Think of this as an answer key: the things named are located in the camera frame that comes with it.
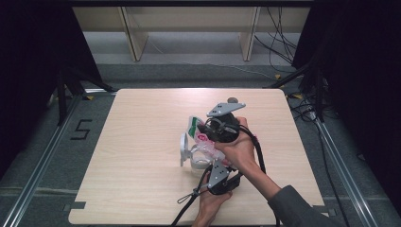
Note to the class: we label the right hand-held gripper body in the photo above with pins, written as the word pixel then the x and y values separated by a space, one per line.
pixel 223 129

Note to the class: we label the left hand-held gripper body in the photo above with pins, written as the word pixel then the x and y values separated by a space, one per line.
pixel 218 176

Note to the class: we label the pink and white sugar bag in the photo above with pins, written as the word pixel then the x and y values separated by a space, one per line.
pixel 201 137

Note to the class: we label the clear jar with grey lid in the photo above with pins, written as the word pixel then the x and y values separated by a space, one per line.
pixel 184 148

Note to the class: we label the person's right hand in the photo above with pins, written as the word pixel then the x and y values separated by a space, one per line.
pixel 241 151

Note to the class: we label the person's left hand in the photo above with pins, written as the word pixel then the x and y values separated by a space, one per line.
pixel 209 205

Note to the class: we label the white sugar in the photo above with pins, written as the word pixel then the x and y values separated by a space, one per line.
pixel 200 164

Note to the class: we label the yellow tape piece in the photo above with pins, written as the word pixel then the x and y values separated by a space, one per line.
pixel 298 96
pixel 90 98
pixel 277 76

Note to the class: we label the black metal stand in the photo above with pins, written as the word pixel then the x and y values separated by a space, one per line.
pixel 320 101
pixel 62 101

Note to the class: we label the black tape strip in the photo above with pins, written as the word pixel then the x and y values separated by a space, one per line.
pixel 75 205
pixel 326 210

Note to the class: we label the beige wooden shelf unit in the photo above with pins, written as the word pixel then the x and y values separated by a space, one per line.
pixel 135 38

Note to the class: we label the black curtain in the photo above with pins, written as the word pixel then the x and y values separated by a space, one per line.
pixel 362 78
pixel 28 78

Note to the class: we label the aluminium floor rail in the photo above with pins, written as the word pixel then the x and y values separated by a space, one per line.
pixel 343 170
pixel 38 170

